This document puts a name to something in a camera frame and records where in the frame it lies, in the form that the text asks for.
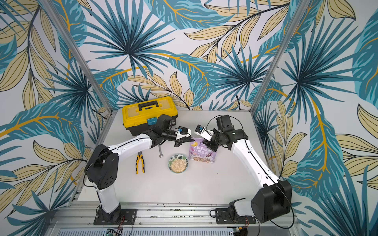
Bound yellow black toolbox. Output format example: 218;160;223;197
122;96;178;136

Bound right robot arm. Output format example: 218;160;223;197
195;115;294;223

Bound aluminium frame post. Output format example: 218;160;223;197
40;0;117;115
250;1;310;117

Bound green leaf pattern bowl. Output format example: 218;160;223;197
168;154;189;174

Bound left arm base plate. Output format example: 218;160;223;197
94;208;137;226

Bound yellow black pliers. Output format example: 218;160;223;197
135;151;145;175

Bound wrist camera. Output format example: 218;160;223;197
195;124;214;141
175;126;191;140

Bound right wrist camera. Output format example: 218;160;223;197
195;124;214;141

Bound aluminium mounting rail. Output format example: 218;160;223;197
45;201;304;236

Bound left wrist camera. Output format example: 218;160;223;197
175;126;191;140

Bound right aluminium frame post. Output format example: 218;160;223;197
250;1;310;117

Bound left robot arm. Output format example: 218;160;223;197
84;115;193;225

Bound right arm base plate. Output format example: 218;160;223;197
209;208;257;225

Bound silver open-end wrench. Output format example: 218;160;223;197
158;145;164;158

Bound left aluminium frame post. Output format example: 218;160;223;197
40;0;117;115

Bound purple oats bag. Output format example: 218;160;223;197
189;138;217;163

